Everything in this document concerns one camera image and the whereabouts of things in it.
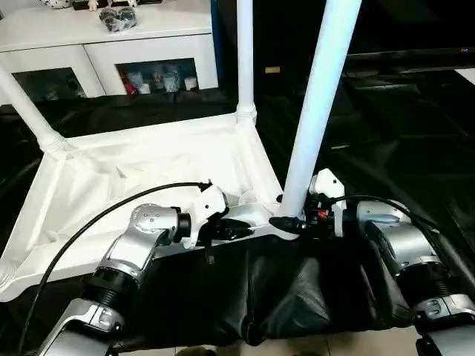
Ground white plastic table leg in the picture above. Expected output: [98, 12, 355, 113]
[278, 0, 364, 225]
[0, 65, 69, 154]
[235, 0, 258, 125]

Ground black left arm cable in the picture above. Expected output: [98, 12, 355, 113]
[16, 180, 214, 355]

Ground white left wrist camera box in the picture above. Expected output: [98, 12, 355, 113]
[181, 184, 231, 250]

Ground toy figures behind cabinet glass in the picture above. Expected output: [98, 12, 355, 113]
[117, 61, 200, 96]

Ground silver left leg black foot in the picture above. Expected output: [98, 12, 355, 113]
[178, 347, 217, 356]

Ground white cabinet with glass doors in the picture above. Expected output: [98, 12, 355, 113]
[0, 0, 220, 105]

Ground black work mat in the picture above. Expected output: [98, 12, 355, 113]
[0, 70, 475, 353]

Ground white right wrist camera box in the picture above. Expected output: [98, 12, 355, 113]
[307, 168, 348, 240]

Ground grey plush toy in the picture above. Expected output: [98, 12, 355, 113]
[98, 7, 139, 34]

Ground white plastic table top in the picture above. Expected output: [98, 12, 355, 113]
[0, 111, 302, 302]

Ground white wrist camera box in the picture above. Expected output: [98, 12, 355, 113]
[307, 168, 348, 240]
[181, 184, 231, 250]

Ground black tv cabinet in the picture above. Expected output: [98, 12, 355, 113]
[215, 0, 475, 79]

